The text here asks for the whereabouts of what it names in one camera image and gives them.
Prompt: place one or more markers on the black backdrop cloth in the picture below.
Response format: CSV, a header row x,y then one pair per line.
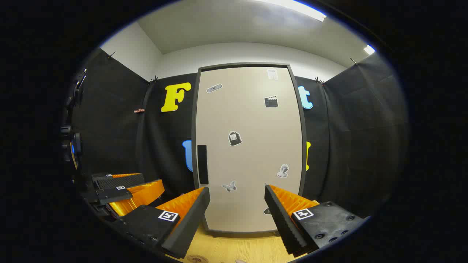
x,y
109,128

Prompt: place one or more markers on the dark grey cabinet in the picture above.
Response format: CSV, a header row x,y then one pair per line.
x,y
193,128

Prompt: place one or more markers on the long ceiling light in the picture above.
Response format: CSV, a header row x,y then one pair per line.
x,y
299,8

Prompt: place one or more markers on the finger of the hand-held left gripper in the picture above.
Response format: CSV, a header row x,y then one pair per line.
x,y
117,181
109,195

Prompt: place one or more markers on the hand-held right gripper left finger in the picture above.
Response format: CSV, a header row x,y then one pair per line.
x,y
190,226

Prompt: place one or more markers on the small ceiling light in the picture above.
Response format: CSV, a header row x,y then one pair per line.
x,y
369,49

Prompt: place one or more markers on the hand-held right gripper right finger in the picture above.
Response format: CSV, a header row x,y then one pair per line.
x,y
283,223

